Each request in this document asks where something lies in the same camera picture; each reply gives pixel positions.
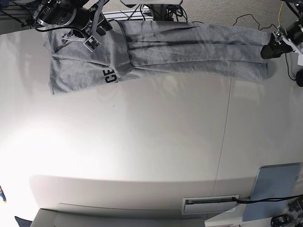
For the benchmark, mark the white table cable tray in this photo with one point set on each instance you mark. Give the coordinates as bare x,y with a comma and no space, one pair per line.
208,205

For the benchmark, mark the black device bottom right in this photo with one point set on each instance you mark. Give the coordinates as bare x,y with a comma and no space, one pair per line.
281,221

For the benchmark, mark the blue-grey flat board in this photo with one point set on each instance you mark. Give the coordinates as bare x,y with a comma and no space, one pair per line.
275,181

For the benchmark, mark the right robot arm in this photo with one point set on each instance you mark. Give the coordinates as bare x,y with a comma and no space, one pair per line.
52,14

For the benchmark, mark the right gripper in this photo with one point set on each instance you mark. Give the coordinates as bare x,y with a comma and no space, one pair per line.
86,23

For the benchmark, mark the grey T-shirt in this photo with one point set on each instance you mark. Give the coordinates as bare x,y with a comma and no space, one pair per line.
141,49

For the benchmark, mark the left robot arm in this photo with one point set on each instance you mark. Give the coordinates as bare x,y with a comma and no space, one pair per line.
296,6

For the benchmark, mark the black round puck device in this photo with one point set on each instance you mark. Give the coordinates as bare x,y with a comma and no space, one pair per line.
299,78

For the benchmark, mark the central robot stand base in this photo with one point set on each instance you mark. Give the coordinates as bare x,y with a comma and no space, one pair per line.
160,10

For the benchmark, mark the blue orange tool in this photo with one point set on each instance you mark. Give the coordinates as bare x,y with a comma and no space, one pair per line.
2,195

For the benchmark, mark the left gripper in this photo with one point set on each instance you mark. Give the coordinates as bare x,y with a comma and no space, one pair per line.
284,44

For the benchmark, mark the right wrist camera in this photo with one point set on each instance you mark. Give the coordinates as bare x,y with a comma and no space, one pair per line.
91,43

